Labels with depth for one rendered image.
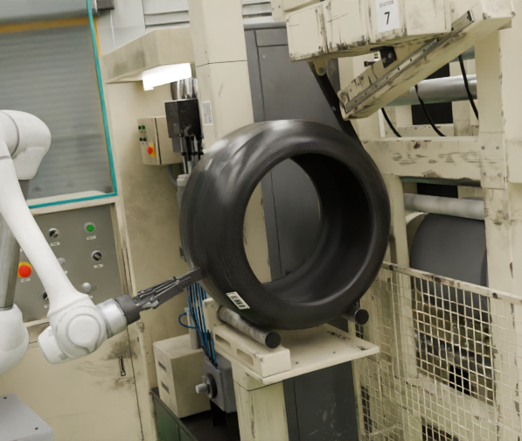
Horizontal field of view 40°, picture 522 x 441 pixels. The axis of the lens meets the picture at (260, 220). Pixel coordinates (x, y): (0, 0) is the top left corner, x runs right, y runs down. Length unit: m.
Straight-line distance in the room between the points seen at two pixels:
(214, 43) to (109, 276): 0.87
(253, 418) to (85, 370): 0.59
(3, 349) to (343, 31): 1.28
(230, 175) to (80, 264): 0.84
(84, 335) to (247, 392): 0.87
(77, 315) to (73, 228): 0.87
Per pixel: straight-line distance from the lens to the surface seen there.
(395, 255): 2.48
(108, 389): 2.56
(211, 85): 2.20
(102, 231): 2.49
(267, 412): 2.42
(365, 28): 1.91
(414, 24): 1.80
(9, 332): 2.15
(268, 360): 1.94
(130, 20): 11.28
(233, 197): 1.81
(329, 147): 1.92
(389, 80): 2.07
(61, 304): 1.68
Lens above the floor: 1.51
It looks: 9 degrees down
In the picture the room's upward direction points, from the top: 6 degrees counter-clockwise
